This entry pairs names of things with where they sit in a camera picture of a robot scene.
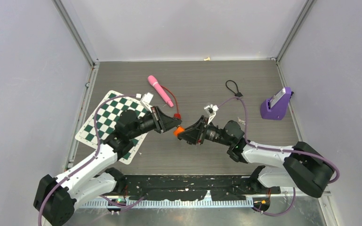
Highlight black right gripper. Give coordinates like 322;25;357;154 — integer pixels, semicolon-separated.
178;115;233;146

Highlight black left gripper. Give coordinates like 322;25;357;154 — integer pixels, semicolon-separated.
129;106;181;139

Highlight orange black padlock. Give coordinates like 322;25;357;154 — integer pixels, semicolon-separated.
173;126;185;137

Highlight red cable padlock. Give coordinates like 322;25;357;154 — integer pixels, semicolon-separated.
160;85;182;121

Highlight small silver keys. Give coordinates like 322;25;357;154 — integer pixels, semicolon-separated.
238;117;247;126

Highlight black cable padlock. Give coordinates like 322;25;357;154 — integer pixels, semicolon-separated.
225;80;244;98

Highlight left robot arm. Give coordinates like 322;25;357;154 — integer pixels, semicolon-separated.
33;106;182;226

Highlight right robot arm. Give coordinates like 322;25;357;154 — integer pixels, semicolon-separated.
174;116;339;198

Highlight pink toy microphone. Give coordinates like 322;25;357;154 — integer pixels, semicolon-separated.
147;75;174;107

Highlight green white chessboard mat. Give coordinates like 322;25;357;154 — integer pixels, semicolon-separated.
75;97;147;165

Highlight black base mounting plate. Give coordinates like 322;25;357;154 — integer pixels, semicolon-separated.
126;175;280;201

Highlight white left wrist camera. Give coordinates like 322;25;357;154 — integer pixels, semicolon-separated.
136;92;153;112

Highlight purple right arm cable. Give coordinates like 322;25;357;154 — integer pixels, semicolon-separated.
217;97;340;217

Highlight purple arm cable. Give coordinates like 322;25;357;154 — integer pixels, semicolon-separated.
37;94;147;226
217;97;340;217

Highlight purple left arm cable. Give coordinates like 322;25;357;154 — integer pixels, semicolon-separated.
37;94;147;226

